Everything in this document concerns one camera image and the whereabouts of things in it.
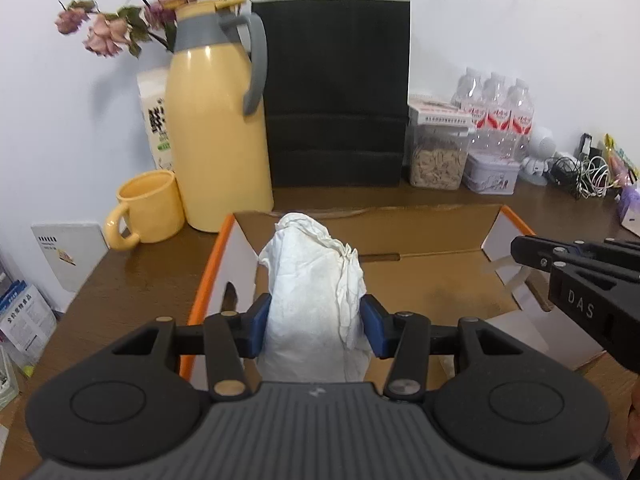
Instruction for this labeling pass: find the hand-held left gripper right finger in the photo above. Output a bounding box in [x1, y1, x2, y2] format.
[360, 294, 526, 402]

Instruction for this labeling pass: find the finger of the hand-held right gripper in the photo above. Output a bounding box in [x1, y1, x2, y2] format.
[511, 235, 640, 275]

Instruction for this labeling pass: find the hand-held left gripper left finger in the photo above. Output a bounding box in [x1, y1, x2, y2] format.
[111, 292, 273, 402]

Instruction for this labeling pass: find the white tissue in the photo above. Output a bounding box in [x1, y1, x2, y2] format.
[257, 212, 373, 383]

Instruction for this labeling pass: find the orange cardboard box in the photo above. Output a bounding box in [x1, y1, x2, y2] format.
[179, 204, 623, 392]

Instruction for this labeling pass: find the pale printed tin box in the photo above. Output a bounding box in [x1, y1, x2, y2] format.
[462, 152, 521, 196]

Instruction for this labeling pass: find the purple packet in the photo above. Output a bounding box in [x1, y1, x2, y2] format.
[617, 180, 640, 236]

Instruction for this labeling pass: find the white robot figure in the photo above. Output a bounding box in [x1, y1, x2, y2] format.
[520, 127, 557, 183]

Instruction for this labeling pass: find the colourful snack packet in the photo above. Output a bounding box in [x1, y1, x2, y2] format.
[602, 134, 640, 186]

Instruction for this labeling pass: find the clear snack container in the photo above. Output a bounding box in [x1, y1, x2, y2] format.
[407, 95, 476, 191]

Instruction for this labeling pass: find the clear water bottle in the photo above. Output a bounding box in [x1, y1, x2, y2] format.
[451, 66, 488, 151]
[477, 72, 513, 156]
[502, 79, 536, 161]

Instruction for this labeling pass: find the yellow mug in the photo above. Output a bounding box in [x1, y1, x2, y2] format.
[103, 170, 186, 251]

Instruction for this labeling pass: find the yellow thermos jug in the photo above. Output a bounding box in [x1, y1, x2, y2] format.
[165, 0, 275, 233]

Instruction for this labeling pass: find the white booklet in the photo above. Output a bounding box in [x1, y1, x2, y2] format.
[31, 220, 109, 307]

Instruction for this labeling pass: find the stack of brochures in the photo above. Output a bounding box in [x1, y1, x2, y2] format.
[0, 245, 58, 411]

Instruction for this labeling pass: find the white carton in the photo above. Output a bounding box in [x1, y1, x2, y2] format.
[137, 67, 176, 171]

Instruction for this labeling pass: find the black paper bag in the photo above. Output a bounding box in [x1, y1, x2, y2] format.
[251, 0, 412, 188]

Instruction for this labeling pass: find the tangle of cables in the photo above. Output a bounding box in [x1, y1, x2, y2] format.
[547, 132, 608, 196]

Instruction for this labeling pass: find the white cable bundle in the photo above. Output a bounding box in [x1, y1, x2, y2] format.
[575, 155, 613, 198]

